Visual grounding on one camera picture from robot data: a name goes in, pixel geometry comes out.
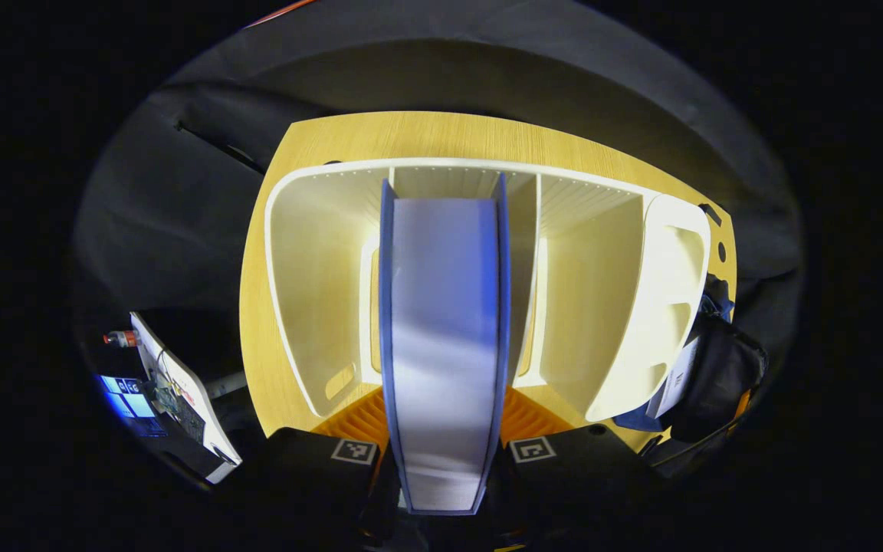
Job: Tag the white plastic bookshelf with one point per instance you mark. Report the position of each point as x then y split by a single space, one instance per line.
319 268

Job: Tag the red capped bottle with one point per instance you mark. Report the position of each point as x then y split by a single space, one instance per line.
121 338

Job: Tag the grey-blue cover book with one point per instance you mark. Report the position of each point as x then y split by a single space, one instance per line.
445 322

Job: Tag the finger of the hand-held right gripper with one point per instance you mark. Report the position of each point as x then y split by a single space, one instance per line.
744 406

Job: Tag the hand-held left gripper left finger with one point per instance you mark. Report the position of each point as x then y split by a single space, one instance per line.
311 475

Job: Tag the white panel with electronics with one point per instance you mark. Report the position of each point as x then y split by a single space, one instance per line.
181 383

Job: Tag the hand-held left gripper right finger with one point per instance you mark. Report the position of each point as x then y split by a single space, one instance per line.
564 475

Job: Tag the navy blue schoolbag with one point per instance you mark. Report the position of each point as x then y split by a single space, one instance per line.
717 368

